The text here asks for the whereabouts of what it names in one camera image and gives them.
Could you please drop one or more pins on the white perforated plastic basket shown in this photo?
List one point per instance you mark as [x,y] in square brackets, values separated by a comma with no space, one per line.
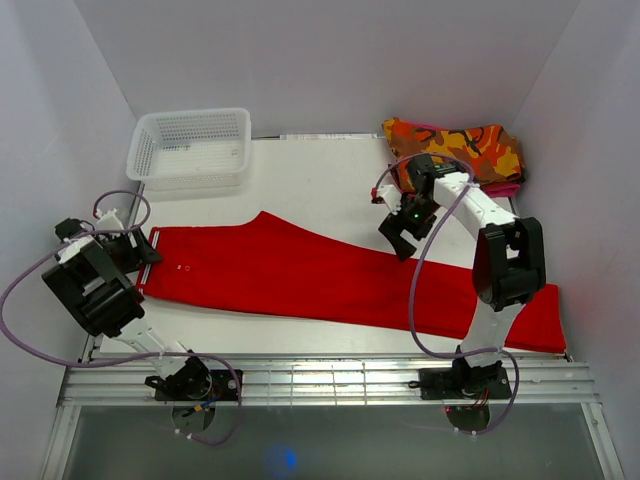
[191,149]

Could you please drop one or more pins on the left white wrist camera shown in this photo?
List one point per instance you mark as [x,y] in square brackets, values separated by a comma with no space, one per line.
[108,223]

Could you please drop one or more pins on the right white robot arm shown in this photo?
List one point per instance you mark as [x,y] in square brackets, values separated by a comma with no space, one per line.
[508,267]

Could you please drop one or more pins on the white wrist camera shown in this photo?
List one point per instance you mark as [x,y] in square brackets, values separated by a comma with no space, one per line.
[108,223]
[388,195]

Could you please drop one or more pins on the red trousers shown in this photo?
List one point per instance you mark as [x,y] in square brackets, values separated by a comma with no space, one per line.
[269,266]

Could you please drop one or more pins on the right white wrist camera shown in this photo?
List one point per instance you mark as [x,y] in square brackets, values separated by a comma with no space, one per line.
[388,195]

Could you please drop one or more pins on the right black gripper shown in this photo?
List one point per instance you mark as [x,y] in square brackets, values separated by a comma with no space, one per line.
[393,225]

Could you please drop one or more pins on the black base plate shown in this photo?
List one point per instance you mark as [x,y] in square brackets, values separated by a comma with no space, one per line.
[441,384]
[220,386]

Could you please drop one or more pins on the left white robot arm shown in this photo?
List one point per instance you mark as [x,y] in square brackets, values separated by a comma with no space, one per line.
[91,281]

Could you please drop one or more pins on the aluminium frame rail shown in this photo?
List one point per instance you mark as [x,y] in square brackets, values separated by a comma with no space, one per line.
[290,382]

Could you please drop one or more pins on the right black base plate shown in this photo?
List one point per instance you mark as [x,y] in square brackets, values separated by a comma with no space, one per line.
[441,384]

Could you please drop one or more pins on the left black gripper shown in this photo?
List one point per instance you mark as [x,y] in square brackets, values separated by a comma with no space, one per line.
[144,253]

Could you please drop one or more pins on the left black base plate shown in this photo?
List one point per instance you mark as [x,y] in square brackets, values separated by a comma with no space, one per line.
[220,386]

